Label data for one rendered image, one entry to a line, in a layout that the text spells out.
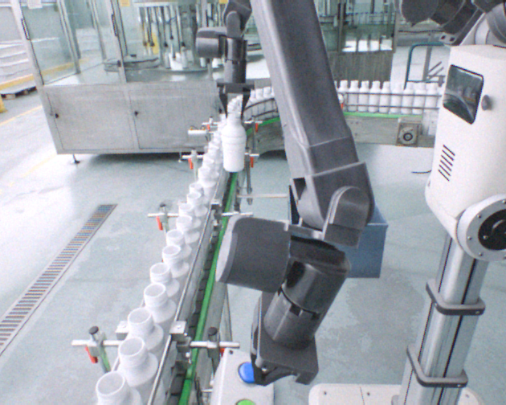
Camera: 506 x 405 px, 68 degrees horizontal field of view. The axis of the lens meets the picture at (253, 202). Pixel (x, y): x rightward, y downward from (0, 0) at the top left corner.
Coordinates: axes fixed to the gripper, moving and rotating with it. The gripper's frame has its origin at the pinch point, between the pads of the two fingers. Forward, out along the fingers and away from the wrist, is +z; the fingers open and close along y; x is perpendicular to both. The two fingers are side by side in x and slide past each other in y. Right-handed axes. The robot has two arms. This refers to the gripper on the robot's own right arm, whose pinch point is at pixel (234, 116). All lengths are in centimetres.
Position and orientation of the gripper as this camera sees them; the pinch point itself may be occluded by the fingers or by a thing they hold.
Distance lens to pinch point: 106.0
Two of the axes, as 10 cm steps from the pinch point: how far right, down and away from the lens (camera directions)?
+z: -0.6, 8.9, 4.6
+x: -0.1, 4.6, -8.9
